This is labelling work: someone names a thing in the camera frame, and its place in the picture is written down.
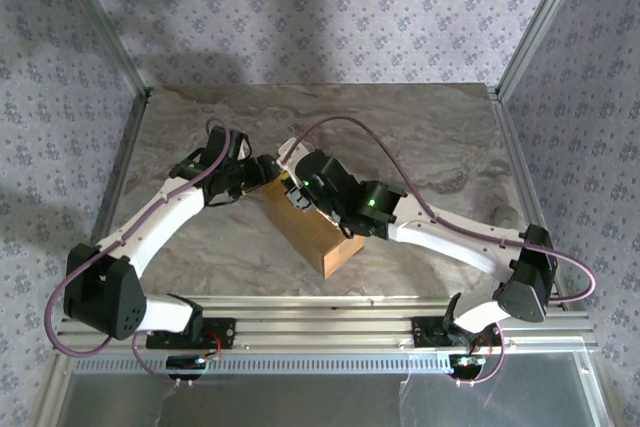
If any brown cardboard express box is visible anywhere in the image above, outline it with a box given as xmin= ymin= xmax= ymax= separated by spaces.
xmin=259 ymin=174 xmax=365 ymax=280

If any small black controller board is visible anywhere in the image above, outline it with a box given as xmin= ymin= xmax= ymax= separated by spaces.
xmin=448 ymin=352 xmax=487 ymax=381
xmin=166 ymin=352 xmax=221 ymax=381

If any shiny metal sheet panel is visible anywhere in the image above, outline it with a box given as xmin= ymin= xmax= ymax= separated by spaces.
xmin=58 ymin=352 xmax=604 ymax=427

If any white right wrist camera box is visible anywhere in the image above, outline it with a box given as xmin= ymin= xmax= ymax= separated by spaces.
xmin=276 ymin=139 xmax=315 ymax=172

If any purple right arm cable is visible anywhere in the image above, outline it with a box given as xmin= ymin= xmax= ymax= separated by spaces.
xmin=282 ymin=115 xmax=600 ymax=388

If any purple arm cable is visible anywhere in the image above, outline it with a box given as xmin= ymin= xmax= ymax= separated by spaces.
xmin=282 ymin=115 xmax=600 ymax=388
xmin=44 ymin=118 xmax=234 ymax=389

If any aluminium table side rail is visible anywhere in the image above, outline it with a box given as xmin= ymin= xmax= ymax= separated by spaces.
xmin=489 ymin=86 xmax=571 ymax=311
xmin=74 ymin=88 xmax=155 ymax=316

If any aluminium mounting rail beam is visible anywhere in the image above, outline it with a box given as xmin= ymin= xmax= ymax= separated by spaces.
xmin=52 ymin=294 xmax=599 ymax=354

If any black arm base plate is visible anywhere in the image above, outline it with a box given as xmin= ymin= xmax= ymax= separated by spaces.
xmin=412 ymin=316 xmax=503 ymax=348
xmin=145 ymin=317 xmax=236 ymax=350

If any grey slotted cable duct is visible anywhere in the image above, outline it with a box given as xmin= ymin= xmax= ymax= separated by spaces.
xmin=74 ymin=354 xmax=457 ymax=376

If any aluminium frame post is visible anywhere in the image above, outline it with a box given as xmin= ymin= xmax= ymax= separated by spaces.
xmin=49 ymin=0 xmax=154 ymax=101
xmin=492 ymin=0 xmax=596 ymax=101

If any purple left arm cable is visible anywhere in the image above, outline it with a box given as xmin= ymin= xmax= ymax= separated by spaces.
xmin=44 ymin=118 xmax=234 ymax=389

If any aluminium frame leg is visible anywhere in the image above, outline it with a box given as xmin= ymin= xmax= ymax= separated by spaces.
xmin=579 ymin=351 xmax=617 ymax=427
xmin=34 ymin=352 xmax=76 ymax=427

